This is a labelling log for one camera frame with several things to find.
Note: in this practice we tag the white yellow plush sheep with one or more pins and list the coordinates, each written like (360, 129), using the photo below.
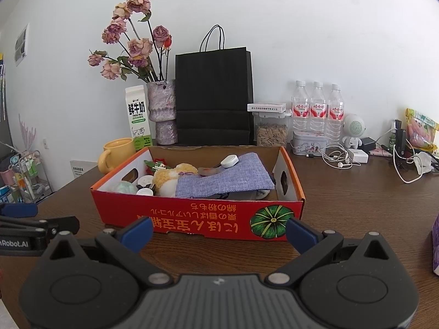
(166, 181)

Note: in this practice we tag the white charger block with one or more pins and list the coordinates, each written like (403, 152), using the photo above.
(358, 156)

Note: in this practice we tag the purple textured vase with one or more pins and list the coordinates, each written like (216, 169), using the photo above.
(161, 102)

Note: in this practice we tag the black stand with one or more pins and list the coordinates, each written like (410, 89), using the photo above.
(399, 137)

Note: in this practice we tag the white printed board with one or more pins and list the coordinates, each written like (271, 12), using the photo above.
(82, 169)

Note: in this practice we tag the purple tissue pack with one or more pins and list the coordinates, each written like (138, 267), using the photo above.
(436, 246)

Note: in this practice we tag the blue white pamphlets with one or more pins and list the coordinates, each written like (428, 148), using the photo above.
(5, 195)

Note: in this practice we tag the floral metal tin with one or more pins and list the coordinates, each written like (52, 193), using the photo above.
(308, 144)

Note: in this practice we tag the black power adapter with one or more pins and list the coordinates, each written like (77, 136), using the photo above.
(368, 143)

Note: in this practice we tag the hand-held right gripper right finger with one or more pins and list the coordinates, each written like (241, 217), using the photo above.
(300, 234)

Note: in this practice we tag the dark wall hanging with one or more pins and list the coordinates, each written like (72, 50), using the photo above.
(2, 89)

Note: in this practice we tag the pink flat case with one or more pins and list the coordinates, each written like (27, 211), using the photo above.
(380, 152)

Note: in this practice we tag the red label water bottle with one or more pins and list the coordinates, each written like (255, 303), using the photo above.
(318, 111)
(301, 111)
(335, 113)

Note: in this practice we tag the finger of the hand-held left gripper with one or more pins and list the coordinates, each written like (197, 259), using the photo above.
(19, 210)
(61, 225)

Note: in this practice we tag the white round robot speaker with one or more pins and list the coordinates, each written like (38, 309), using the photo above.
(353, 126)

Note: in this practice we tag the white green milk carton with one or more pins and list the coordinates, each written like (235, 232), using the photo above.
(137, 116)

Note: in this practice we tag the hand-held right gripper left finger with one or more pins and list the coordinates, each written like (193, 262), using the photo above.
(137, 233)

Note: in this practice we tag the flat white box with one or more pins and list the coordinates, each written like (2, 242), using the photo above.
(265, 107)

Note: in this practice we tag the yellow green snack packet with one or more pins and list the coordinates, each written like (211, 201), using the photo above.
(420, 130)

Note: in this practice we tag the pink plastic cup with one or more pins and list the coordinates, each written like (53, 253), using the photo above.
(8, 178)

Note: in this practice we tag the wall poster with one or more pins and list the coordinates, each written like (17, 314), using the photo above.
(21, 46)

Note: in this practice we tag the clear sunflower seed container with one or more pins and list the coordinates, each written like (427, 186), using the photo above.
(271, 135)

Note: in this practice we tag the black paper bag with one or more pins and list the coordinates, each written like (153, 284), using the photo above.
(212, 92)

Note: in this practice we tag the iridescent plastic bag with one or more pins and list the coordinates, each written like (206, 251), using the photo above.
(126, 187)

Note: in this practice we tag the white face mask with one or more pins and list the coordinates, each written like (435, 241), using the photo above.
(422, 162)

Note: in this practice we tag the pale purple wall decoration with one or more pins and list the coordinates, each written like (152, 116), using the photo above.
(27, 137)

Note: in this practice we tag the small green bottle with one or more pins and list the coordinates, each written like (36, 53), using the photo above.
(392, 139)

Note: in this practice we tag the purple woven pouch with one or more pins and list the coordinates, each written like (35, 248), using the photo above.
(223, 181)

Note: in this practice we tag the yellow ceramic mug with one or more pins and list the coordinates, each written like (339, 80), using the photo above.
(116, 150)

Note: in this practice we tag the white rounded plastic device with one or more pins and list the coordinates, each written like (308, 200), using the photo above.
(229, 161)

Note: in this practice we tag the red cardboard box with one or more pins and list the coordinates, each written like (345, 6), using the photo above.
(205, 219)

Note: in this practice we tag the dried pink rose bouquet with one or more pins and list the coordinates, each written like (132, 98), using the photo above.
(139, 46)

